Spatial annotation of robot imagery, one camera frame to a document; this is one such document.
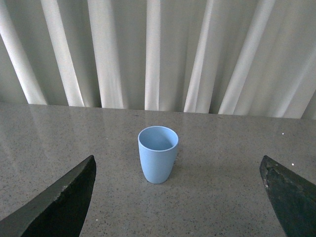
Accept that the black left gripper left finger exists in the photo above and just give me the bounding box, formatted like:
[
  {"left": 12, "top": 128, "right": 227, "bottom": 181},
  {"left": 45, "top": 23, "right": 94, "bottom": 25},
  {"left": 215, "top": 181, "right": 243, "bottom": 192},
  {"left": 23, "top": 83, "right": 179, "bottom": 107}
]
[{"left": 0, "top": 156, "right": 96, "bottom": 237}]

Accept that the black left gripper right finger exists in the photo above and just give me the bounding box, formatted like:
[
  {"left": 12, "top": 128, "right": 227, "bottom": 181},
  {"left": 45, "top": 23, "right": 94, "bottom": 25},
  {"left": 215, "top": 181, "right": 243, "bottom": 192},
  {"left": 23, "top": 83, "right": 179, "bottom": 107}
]
[{"left": 259, "top": 156, "right": 316, "bottom": 237}]

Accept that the light blue plastic cup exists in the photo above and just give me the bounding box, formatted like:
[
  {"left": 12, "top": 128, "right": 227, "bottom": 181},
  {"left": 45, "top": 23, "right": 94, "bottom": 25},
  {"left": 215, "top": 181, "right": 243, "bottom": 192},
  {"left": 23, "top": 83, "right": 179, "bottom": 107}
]
[{"left": 138, "top": 126, "right": 179, "bottom": 184}]

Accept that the white pleated curtain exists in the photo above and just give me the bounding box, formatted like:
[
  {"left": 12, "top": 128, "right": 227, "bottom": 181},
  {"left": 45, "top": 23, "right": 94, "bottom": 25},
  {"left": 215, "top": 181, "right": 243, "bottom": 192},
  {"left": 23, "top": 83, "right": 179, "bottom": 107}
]
[{"left": 0, "top": 0, "right": 316, "bottom": 119}]

